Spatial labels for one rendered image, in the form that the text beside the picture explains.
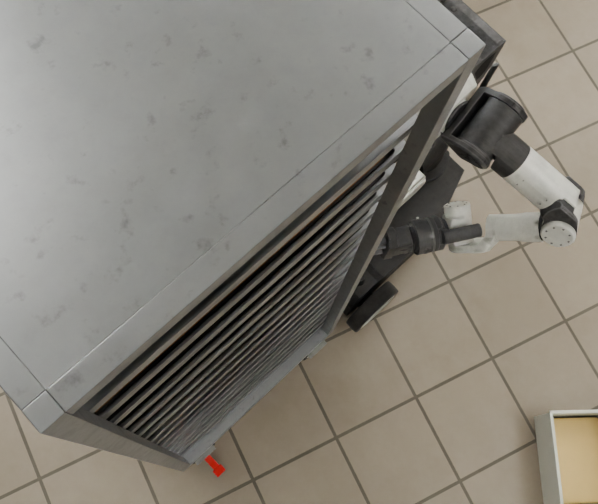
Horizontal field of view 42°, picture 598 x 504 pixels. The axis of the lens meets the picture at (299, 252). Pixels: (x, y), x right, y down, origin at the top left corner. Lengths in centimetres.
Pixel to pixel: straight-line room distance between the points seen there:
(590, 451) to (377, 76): 203
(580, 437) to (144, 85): 214
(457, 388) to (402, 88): 190
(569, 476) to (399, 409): 58
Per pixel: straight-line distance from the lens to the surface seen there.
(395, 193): 132
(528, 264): 287
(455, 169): 273
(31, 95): 91
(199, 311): 101
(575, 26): 336
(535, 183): 177
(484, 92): 177
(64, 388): 80
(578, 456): 275
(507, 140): 174
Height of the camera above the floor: 259
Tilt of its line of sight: 73 degrees down
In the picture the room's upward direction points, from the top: 12 degrees clockwise
